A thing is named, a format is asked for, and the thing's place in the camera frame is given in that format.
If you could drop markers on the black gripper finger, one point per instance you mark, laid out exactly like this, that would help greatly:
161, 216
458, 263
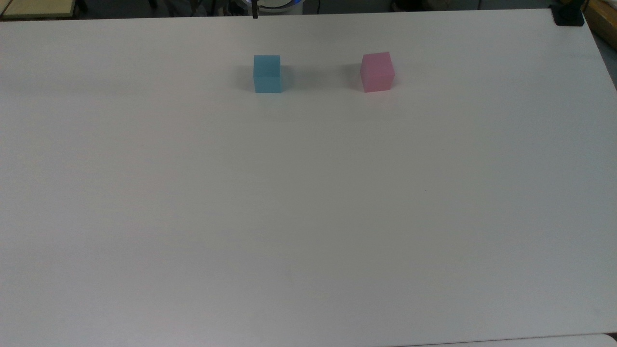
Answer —
255, 10

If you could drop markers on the blue foam cube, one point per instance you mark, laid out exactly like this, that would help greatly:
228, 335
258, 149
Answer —
267, 74

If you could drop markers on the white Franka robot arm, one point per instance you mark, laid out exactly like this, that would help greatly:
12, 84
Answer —
277, 3

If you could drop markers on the pink foam cube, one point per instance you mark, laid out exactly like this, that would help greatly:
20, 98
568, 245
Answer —
377, 72

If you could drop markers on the yellow wooden table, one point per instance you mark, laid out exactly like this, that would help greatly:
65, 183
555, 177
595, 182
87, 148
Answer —
38, 7

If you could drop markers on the wooden board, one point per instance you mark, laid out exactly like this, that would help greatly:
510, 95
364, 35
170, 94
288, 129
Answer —
603, 19

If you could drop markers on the black camera stand base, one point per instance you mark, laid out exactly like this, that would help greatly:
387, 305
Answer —
569, 17

